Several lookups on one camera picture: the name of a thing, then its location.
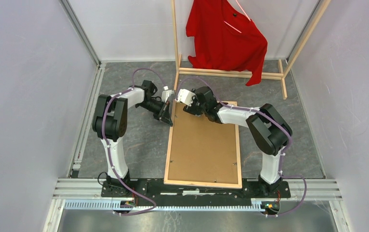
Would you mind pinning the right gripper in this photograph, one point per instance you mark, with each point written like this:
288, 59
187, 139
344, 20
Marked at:
191, 109

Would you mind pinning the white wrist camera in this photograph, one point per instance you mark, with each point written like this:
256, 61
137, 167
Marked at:
167, 94
186, 97

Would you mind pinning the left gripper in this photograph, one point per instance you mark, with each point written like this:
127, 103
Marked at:
164, 115

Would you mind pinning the pink clothes hanger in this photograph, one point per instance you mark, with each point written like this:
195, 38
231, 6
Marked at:
243, 12

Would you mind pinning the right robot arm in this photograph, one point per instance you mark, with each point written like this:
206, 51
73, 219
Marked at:
269, 130

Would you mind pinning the wooden clothes rack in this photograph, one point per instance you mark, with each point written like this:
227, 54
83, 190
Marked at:
317, 14

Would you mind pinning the red t-shirt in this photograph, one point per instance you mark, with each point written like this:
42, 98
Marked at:
225, 39

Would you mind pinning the wooden picture frame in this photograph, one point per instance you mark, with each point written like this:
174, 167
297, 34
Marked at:
168, 160

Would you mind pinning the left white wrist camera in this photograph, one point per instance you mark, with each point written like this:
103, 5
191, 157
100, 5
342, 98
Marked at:
167, 94

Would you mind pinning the brown cardboard backing board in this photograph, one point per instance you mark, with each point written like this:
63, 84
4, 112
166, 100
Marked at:
203, 147

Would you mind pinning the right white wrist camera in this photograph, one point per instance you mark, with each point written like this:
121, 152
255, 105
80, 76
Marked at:
186, 97

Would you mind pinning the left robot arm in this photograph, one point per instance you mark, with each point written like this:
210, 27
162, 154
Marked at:
110, 122

